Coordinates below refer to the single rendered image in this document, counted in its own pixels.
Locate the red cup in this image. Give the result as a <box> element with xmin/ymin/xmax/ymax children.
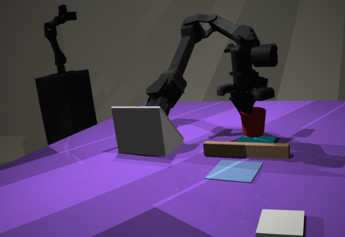
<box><xmin>240</xmin><ymin>107</ymin><xmax>266</xmax><ymax>137</ymax></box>

